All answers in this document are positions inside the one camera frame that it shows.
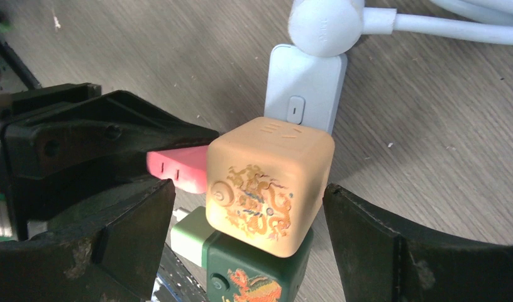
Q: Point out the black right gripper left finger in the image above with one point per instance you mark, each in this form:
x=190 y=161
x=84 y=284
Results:
x=113 y=255

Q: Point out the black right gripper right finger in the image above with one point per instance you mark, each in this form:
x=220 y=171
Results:
x=382 y=256

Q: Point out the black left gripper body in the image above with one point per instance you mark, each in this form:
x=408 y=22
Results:
x=59 y=144

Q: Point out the pink small plug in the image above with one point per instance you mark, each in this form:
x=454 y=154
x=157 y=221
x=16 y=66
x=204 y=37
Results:
x=186 y=167

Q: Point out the orange cube adapter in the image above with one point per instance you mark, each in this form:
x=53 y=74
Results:
x=265 y=183

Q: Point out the light blue power strip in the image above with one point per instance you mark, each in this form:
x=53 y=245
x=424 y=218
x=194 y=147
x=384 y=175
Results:
x=303 y=89

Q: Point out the light green small plug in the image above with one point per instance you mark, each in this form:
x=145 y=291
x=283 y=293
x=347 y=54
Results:
x=191 y=235

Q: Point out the dark green cube adapter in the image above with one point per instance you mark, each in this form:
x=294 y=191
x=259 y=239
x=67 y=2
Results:
x=237 y=271

